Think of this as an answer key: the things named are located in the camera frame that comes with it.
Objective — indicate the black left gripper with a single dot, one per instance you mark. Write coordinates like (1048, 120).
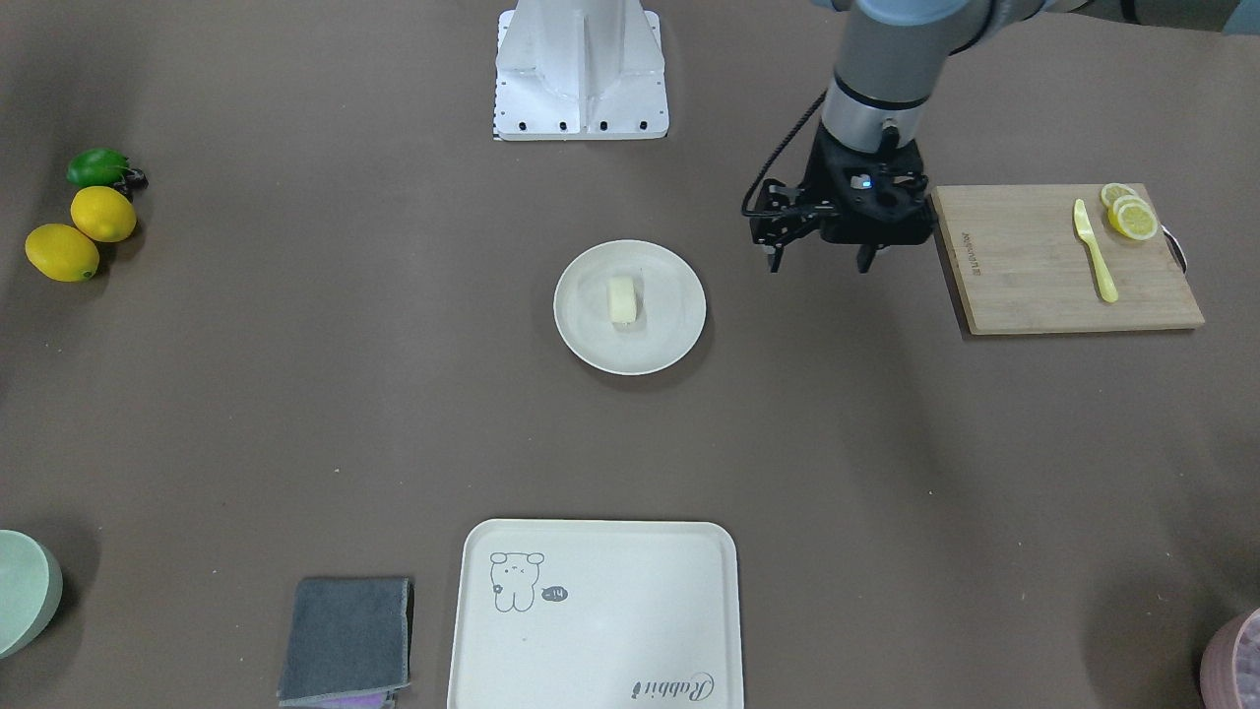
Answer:
(820, 169)

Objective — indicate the cream round plate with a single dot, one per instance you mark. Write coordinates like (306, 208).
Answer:
(672, 308)

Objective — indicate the pale steamed bun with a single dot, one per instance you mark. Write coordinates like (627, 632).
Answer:
(622, 302)

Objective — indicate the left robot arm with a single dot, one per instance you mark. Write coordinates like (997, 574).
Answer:
(892, 53)

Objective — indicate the cream rectangular tray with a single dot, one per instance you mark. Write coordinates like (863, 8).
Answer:
(597, 614)

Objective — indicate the wooden cutting board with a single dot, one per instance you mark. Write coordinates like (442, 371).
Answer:
(1020, 270)

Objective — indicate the yellow plastic knife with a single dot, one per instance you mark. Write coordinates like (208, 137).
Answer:
(1103, 280)

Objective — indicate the lemon slice back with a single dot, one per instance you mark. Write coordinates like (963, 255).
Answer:
(1113, 192)

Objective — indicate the pink bowl with ice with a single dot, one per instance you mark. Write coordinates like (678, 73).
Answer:
(1229, 670)

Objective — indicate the dark grey folded cloth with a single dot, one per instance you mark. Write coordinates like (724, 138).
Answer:
(348, 643)

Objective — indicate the dark cherries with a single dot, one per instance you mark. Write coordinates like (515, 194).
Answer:
(132, 179)

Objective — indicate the yellow lemon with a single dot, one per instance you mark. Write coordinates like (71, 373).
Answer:
(103, 214)
(62, 253)

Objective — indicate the green lime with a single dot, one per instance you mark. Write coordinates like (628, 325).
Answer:
(98, 167)

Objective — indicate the mint green bowl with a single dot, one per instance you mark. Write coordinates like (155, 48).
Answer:
(31, 588)

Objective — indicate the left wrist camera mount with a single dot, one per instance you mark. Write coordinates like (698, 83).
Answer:
(778, 213)

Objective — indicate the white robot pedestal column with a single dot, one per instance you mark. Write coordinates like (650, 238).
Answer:
(579, 70)

